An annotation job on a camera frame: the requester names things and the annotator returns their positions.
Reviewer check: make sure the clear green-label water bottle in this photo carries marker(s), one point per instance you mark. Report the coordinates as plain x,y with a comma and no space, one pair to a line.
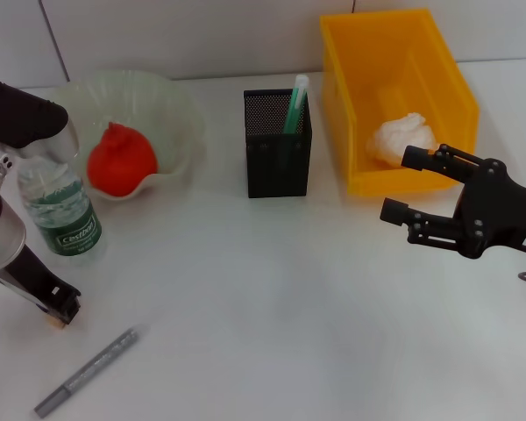
70,219

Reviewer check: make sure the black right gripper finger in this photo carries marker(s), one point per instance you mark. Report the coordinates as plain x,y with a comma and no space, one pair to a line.
415,158
393,210

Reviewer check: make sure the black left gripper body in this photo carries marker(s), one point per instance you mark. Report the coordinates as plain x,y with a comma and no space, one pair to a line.
35,276

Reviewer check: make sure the white paper ball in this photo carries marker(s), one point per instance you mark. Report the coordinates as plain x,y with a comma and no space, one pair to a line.
396,140

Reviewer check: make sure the black mesh pen holder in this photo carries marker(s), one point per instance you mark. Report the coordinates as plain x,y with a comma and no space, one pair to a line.
276,175

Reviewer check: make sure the yellow plastic bin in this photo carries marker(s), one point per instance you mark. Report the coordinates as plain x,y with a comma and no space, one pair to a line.
399,66

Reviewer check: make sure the grey marker pen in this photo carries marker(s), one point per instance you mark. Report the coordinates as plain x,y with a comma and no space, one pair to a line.
92,368

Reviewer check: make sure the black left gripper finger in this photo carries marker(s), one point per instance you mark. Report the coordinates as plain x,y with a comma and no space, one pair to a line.
72,312
54,316

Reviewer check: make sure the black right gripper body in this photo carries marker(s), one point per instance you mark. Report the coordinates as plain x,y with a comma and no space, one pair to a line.
499,210

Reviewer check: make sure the green glass fruit plate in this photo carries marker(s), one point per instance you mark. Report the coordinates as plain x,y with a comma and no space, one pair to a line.
175,114

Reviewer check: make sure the mint green pen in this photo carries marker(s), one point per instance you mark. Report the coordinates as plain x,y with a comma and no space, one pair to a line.
294,109

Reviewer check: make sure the red-orange toy orange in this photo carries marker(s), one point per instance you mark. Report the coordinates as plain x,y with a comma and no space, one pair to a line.
122,162

